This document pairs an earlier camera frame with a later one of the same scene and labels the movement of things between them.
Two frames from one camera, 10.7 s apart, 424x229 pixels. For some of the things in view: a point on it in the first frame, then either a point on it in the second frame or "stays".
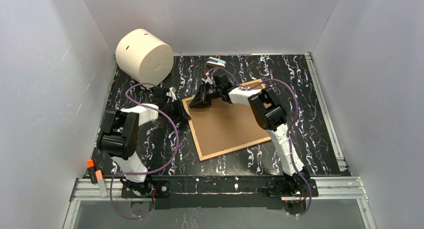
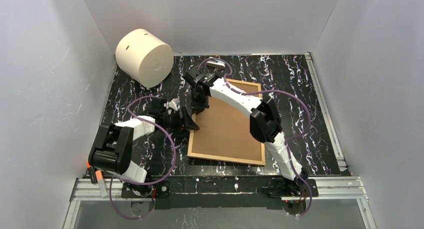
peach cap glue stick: [102, 184] stays
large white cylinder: [144, 57] stays
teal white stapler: [216, 62] stays
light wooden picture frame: [231, 149] to [191, 136]
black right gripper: [205, 93] to [199, 101]
